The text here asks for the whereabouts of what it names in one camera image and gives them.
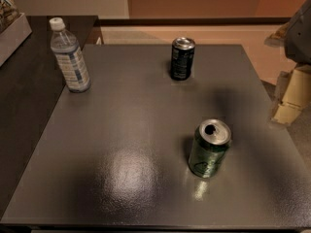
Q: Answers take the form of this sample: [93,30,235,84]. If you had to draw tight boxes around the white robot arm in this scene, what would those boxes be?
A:
[271,0,311,125]

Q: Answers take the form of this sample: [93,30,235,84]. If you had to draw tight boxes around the green soda can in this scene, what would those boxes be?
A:
[189,118,231,178]

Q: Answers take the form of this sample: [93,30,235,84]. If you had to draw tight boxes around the clear plastic water bottle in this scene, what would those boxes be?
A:
[50,17,90,93]

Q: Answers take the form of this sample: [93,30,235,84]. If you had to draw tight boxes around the dark side table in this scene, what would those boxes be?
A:
[0,15,99,218]

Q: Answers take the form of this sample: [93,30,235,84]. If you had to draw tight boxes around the dark pepsi can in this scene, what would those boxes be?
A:
[170,37,195,81]

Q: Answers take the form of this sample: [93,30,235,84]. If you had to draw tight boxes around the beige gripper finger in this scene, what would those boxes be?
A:
[271,64,311,125]

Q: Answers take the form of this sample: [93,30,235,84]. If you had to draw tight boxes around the white tray with snacks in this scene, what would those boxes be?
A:
[0,0,32,66]

